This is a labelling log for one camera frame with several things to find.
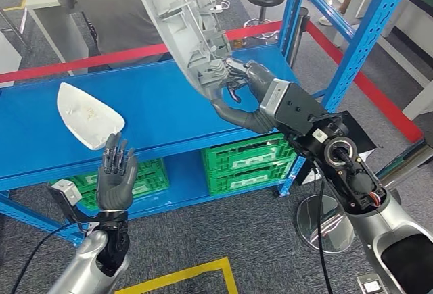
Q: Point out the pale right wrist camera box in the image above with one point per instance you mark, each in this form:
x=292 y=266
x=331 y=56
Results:
x=298 y=108

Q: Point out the silver plastic wheel cover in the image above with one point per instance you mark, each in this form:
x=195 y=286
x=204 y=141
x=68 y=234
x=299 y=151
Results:
x=162 y=19

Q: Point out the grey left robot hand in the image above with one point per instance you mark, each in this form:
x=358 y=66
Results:
x=115 y=193

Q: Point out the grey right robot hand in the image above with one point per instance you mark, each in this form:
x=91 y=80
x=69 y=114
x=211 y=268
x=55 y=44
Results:
x=258 y=81

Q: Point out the yellow floor tape square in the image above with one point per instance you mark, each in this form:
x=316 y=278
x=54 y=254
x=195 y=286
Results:
x=189 y=272

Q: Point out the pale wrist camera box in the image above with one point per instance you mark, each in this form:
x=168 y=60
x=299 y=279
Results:
x=66 y=191
x=298 y=108

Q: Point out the red barrier belt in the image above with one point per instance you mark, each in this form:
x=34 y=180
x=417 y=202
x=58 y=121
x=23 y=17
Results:
x=372 y=87
x=101 y=59

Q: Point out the dark stanchion post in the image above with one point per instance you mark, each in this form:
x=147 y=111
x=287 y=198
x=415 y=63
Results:
x=301 y=36

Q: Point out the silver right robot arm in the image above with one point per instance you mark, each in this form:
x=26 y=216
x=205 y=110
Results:
x=372 y=229

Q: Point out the white plastic mirror cover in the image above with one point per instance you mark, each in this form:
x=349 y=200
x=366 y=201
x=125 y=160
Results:
x=88 y=117

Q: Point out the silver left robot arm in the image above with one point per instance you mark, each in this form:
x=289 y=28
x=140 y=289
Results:
x=78 y=269

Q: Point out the white power strip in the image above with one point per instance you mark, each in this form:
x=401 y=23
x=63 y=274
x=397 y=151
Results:
x=218 y=9

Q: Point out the seated person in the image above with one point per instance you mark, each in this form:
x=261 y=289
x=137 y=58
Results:
x=111 y=14

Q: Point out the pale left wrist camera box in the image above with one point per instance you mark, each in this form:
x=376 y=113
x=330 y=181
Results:
x=66 y=191

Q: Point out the blue metal shelf rack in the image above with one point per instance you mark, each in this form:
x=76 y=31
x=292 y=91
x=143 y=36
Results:
x=152 y=99

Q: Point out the metal floor socket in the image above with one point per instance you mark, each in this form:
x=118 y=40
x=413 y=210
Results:
x=372 y=285

